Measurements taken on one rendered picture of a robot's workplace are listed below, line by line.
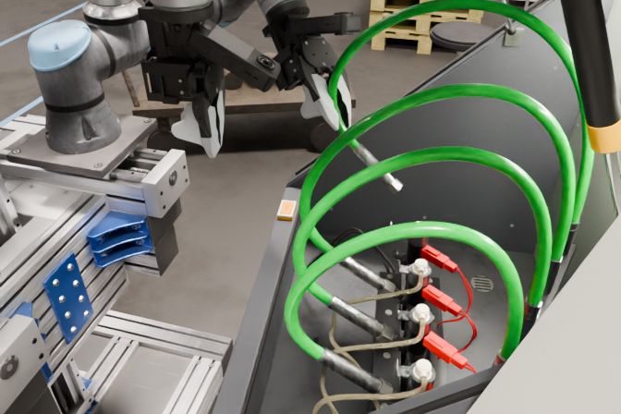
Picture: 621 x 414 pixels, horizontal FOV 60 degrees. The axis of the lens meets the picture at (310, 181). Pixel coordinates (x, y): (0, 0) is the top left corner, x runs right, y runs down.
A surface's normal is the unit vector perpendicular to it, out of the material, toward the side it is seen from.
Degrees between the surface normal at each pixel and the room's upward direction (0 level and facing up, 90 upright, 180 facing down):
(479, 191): 90
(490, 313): 0
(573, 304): 76
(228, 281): 0
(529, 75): 90
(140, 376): 0
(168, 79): 90
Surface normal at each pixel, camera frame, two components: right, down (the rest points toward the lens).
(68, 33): -0.07, -0.75
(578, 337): -0.96, -0.28
